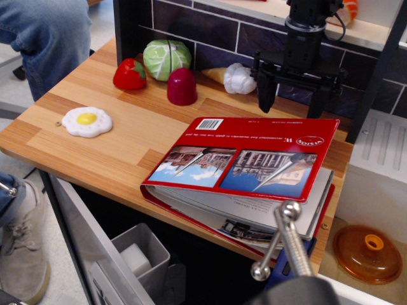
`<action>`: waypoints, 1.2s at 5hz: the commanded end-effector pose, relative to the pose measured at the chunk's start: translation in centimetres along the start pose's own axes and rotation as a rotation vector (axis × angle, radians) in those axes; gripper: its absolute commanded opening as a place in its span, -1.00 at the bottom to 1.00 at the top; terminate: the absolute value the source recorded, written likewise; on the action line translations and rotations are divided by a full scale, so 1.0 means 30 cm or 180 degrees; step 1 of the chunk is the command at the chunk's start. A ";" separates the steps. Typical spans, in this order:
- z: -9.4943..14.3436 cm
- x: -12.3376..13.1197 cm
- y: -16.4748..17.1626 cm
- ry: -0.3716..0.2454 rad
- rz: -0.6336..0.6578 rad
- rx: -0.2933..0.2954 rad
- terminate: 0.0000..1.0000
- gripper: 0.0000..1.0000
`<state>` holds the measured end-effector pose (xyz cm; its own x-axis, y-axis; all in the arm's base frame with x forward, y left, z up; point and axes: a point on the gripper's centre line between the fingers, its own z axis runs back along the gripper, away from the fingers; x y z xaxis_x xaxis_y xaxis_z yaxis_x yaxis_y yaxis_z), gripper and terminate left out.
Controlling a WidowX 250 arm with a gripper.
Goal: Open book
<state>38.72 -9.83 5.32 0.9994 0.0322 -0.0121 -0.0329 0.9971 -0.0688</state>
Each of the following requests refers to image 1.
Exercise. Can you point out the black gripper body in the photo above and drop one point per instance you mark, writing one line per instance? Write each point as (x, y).
(299, 63)

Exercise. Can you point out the blue jeans leg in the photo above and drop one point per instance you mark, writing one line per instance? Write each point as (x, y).
(53, 38)

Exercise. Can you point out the green toy cabbage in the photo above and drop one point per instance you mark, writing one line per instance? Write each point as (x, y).
(162, 57)

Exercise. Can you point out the red hardcover picture book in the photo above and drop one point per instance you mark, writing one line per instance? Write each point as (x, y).
(228, 175)

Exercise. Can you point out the wooden shelf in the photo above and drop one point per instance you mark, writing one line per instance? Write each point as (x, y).
(370, 29)

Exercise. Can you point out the white block in bin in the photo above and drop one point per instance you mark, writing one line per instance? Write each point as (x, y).
(136, 260)

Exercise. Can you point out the dark red toy onion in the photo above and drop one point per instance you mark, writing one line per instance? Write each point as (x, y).
(181, 87)

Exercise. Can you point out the grey plastic bin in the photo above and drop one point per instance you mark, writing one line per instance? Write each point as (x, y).
(157, 254)

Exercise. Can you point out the black shelf post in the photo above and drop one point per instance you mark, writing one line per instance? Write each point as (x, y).
(389, 50)

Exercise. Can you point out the red toy strawberry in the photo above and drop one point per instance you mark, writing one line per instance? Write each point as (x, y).
(130, 75)

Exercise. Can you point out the toy fried egg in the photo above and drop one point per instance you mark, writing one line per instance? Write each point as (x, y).
(87, 122)

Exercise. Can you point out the white toy ice cream cone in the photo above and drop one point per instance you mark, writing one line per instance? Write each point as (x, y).
(236, 78)

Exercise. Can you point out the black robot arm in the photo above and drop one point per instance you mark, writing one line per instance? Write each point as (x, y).
(296, 21)

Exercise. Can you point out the toy salmon sushi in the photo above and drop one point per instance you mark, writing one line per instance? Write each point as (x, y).
(347, 14)

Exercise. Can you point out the metal clamp screw handle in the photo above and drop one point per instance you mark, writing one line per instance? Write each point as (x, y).
(286, 215)

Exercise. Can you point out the orange transparent pot lid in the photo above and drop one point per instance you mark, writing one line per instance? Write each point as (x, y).
(367, 254)

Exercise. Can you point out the grey sneaker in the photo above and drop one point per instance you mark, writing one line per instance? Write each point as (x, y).
(25, 271)

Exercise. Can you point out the grey cabinet door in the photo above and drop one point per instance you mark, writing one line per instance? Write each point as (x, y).
(107, 277)

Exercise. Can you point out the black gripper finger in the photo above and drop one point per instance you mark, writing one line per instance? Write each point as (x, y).
(266, 87)
(320, 98)

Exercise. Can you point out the blue clamp body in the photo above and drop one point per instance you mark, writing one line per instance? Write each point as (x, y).
(282, 270)

